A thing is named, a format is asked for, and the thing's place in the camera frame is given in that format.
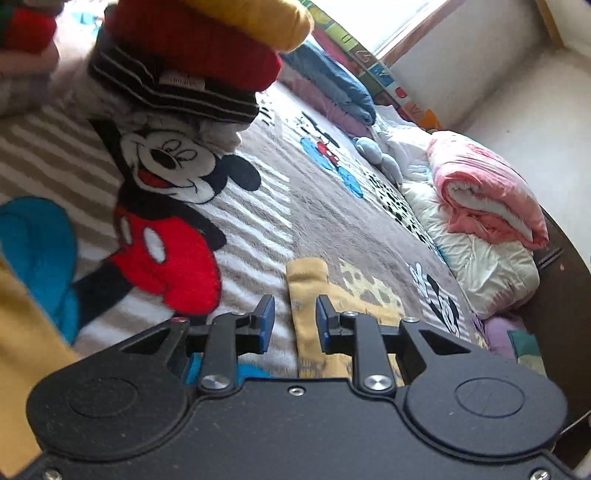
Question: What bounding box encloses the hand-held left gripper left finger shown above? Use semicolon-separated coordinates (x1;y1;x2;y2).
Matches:
117;295;278;394

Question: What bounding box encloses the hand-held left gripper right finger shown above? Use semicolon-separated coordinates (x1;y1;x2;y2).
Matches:
315;295;474;398

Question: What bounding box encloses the cartoon mouse printed blanket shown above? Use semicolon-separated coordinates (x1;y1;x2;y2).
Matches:
0;83;486;393

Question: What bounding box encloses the white quilt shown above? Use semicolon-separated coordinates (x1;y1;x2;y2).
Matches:
373;106;542;320

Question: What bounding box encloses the light blue plush toy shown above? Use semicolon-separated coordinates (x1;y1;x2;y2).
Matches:
353;136;405;186

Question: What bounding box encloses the lilac cloth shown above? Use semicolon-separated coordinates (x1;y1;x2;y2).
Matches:
475;316;532;361

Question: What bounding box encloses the teal cloth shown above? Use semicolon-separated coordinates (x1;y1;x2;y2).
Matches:
507;329;549;376

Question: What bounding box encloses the pink folded quilt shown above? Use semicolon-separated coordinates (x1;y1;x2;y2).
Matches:
427;131;551;251

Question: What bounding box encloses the pink folded blanket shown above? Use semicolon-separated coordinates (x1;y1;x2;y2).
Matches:
281;73;371;140

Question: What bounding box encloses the blue folded quilt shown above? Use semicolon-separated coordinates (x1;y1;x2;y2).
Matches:
281;39;378;126

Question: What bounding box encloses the plain yellow cloth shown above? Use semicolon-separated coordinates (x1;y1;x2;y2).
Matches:
0;255;82;479

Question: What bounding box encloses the colourful alphabet panel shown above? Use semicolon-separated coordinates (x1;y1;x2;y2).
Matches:
300;0;445;133

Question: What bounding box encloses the red knit garment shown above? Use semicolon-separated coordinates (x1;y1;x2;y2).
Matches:
107;0;283;92

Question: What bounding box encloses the yellow plush garment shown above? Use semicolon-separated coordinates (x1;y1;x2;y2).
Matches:
184;0;315;52

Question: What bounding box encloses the grey fluffy folded garment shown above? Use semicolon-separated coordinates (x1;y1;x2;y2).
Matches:
50;59;244;154

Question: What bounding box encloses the window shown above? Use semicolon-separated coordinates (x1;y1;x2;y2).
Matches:
368;0;463;62

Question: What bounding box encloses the grey pink folded garment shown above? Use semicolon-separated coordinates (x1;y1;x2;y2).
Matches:
0;42;62;117

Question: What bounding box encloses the red and green garment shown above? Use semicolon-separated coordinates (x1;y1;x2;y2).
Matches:
0;0;59;52

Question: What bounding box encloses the dark wooden bed frame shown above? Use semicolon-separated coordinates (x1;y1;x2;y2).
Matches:
521;207;591;468

